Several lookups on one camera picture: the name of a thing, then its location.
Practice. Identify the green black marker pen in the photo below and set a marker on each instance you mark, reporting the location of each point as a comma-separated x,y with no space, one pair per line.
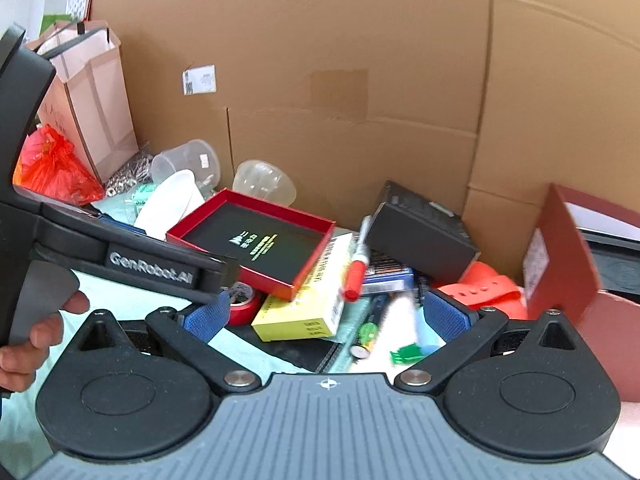
368,331

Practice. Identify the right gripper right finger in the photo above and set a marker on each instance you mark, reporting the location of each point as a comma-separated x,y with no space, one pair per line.
468,335

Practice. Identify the black rectangular box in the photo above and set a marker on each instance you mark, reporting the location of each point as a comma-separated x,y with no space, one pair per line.
421,234

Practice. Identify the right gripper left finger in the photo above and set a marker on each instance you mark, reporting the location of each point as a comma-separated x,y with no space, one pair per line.
184,336

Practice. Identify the white ribbed bowl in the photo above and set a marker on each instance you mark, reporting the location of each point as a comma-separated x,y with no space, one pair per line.
172,200

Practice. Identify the brown cardboard backdrop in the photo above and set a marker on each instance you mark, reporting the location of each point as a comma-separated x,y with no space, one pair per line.
479,105

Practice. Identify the red plastic bag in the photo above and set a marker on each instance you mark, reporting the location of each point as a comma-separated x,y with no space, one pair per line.
48,166

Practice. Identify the white label sticker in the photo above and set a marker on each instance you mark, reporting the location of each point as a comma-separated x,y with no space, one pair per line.
199,80

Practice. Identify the red tape roll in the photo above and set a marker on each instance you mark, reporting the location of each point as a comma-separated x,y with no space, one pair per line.
245,302

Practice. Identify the bag of metal rings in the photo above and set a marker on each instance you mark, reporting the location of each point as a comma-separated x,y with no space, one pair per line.
136,171

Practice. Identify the clear plastic measuring cup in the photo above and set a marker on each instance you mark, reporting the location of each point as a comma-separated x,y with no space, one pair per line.
196,155

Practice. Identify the orange rubber slipper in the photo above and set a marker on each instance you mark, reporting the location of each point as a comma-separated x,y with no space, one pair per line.
482,286

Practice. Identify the blue cap marker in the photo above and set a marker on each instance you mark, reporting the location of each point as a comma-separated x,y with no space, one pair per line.
426,338

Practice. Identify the yellow medicine box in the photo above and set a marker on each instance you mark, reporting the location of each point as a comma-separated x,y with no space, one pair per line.
317,308

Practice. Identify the pink paper bag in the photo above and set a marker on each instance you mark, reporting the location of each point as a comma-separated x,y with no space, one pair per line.
87,101

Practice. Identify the red cap white marker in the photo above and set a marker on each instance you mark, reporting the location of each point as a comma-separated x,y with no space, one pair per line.
354,276

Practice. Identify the person's left hand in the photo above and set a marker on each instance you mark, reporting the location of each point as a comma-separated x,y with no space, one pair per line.
19,364

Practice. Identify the large dark red box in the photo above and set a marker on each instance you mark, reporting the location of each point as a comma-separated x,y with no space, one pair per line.
559,272

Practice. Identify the green plastic clip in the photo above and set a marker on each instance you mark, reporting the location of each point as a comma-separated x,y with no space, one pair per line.
407,355

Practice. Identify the clear plastic bowl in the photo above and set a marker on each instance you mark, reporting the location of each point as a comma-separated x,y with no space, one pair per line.
264,181

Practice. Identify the blue card box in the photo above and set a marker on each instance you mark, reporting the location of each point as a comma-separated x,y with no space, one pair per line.
385,275

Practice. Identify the teal striped cloth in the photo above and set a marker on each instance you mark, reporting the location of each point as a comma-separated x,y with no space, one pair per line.
313,355

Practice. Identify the red tray with black insert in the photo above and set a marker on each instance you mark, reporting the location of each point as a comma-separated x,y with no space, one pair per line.
275,246

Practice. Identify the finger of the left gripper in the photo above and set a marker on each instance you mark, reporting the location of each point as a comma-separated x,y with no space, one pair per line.
205,321

